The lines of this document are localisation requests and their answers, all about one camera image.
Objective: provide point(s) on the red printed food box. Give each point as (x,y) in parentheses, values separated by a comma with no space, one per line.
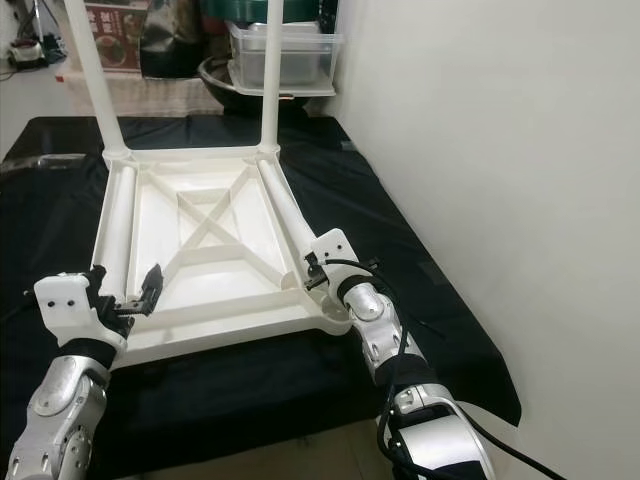
(125,40)

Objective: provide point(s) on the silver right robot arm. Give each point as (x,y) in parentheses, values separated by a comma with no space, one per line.
(370,305)

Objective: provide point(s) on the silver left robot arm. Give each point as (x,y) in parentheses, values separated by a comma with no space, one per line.
(60,410)

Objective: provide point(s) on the clear plastic storage box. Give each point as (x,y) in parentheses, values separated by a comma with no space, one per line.
(305,60)

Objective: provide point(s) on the black wok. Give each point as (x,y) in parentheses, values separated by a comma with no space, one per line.
(220,90)

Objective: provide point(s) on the black plastic bag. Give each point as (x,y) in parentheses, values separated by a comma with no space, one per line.
(170,40)

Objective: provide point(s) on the black tablecloth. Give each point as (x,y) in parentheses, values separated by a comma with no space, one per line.
(50,200)

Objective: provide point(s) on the beige covered low bench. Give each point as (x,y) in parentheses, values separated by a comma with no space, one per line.
(160,95)

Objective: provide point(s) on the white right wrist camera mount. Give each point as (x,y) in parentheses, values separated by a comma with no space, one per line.
(335,250)

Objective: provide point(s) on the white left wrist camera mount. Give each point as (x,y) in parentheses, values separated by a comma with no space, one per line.
(60,300)

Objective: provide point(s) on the orange-lidded clear storage box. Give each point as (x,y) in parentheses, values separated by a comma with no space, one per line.
(148,40)

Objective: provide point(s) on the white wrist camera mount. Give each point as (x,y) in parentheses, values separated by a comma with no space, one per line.
(60,300)
(335,250)

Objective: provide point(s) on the small floor appliance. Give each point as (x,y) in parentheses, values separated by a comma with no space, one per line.
(25,50)

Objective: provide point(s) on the clear adhesive tape patch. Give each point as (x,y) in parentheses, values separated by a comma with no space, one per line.
(55,160)

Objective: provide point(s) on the green pot lid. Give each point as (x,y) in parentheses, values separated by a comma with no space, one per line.
(240,8)

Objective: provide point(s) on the white plastic children table top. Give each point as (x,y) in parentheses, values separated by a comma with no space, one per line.
(220,290)

